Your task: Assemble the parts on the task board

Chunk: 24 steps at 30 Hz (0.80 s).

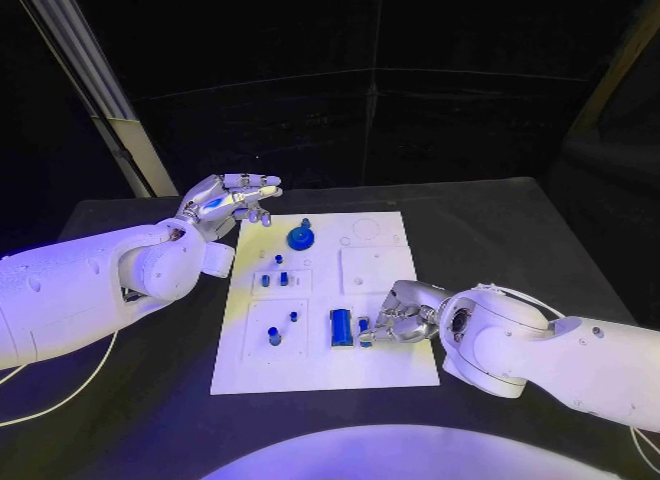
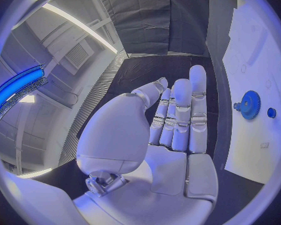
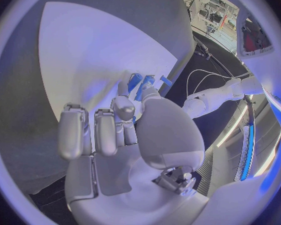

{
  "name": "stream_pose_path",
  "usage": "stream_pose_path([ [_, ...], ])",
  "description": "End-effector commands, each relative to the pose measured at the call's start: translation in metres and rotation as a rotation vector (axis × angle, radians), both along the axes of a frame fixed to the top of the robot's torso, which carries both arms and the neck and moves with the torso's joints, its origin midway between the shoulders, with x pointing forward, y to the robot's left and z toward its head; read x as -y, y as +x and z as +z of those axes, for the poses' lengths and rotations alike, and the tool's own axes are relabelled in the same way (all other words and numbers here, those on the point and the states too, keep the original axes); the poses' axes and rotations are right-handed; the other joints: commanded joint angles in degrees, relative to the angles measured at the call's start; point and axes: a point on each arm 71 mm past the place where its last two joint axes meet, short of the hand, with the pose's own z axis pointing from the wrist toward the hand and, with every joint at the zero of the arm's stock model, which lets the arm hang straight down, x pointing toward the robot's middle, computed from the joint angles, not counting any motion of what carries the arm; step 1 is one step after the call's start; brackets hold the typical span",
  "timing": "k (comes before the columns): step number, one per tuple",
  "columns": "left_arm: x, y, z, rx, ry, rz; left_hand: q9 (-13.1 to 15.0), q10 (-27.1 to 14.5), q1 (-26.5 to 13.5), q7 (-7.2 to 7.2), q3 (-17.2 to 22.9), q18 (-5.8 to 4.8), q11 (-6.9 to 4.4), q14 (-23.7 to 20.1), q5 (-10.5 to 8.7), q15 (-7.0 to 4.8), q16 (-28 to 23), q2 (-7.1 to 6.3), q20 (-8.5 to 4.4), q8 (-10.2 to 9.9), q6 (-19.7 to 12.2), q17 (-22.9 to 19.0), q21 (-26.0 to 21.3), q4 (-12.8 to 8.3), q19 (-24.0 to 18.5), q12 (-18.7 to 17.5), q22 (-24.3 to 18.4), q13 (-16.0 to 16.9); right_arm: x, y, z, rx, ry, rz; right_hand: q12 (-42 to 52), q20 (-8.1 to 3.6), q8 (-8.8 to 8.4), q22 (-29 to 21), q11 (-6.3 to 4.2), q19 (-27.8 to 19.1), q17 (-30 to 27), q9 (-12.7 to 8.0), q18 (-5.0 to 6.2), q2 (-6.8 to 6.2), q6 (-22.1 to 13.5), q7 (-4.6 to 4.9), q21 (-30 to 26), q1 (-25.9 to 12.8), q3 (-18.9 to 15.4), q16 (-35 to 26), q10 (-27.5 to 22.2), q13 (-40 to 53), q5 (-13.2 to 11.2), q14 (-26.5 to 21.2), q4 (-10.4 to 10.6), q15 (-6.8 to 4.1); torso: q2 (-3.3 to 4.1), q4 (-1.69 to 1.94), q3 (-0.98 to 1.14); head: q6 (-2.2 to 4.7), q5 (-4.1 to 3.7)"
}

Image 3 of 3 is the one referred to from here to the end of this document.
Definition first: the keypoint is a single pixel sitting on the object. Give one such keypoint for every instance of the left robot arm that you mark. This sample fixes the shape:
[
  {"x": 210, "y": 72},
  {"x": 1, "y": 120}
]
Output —
[{"x": 213, "y": 97}]

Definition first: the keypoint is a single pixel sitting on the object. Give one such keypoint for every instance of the glowing light bar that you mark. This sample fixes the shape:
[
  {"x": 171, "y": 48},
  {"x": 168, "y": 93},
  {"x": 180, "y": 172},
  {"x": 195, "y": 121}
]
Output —
[{"x": 248, "y": 150}]

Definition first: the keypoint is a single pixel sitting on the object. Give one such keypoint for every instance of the blue peg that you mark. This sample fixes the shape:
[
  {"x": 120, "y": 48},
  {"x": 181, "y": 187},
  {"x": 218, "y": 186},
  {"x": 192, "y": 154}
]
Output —
[{"x": 166, "y": 81}]

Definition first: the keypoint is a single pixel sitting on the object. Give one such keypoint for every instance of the white task board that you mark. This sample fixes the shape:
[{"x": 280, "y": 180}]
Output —
[{"x": 89, "y": 56}]

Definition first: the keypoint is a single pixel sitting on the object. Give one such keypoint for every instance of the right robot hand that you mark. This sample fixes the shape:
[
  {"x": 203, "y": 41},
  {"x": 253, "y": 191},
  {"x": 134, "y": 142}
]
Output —
[{"x": 168, "y": 131}]

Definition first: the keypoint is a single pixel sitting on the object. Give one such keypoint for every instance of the blue long cylinder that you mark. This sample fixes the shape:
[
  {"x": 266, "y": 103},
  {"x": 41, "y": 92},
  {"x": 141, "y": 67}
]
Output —
[{"x": 140, "y": 91}]

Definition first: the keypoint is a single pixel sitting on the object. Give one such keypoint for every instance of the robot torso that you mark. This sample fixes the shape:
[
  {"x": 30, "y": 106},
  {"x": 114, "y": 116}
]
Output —
[{"x": 260, "y": 65}]

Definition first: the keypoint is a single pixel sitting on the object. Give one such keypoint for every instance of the workshop rack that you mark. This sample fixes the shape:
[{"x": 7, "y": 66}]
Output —
[{"x": 215, "y": 13}]

